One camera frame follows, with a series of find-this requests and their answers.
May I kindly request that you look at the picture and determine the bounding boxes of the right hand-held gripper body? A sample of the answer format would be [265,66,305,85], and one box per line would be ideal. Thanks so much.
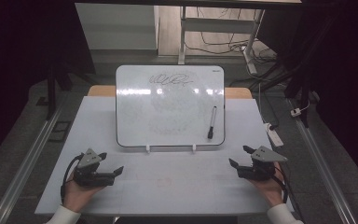
[238,145,289,182]

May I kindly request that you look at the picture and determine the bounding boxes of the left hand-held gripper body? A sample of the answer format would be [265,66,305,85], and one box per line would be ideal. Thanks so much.
[72,147,117,189]

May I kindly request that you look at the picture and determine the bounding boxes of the black and white marker pen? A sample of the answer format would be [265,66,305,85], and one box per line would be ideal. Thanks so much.
[207,105,218,140]

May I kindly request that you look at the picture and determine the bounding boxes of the white whiteboard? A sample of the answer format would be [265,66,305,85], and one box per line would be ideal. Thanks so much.
[115,64,227,148]

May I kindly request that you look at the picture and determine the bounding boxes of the person's right hand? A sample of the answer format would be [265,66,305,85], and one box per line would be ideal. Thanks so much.
[247,171,285,208]

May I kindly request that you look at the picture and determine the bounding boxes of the person's left hand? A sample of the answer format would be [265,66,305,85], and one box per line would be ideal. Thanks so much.
[62,173,106,215]

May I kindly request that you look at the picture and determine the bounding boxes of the white power strip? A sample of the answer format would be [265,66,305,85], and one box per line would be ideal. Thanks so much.
[263,122,284,148]

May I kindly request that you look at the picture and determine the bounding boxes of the black metal stand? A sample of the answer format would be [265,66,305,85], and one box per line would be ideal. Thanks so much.
[248,59,321,129]
[35,60,76,121]

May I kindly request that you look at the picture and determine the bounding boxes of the grey cabinet panel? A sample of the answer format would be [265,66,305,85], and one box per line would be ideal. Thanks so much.
[75,3,160,51]

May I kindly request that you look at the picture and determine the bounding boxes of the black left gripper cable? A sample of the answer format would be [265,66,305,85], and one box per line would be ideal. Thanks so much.
[60,152,86,205]

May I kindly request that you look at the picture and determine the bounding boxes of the aluminium floor rail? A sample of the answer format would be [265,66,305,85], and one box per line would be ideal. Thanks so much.
[0,92,68,224]
[287,97,358,224]

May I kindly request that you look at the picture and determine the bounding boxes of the black floor cables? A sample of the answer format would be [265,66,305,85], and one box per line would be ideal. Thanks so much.
[185,6,278,63]

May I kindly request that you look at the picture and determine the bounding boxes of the white metal desk frame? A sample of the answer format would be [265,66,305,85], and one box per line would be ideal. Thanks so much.
[177,6,267,76]

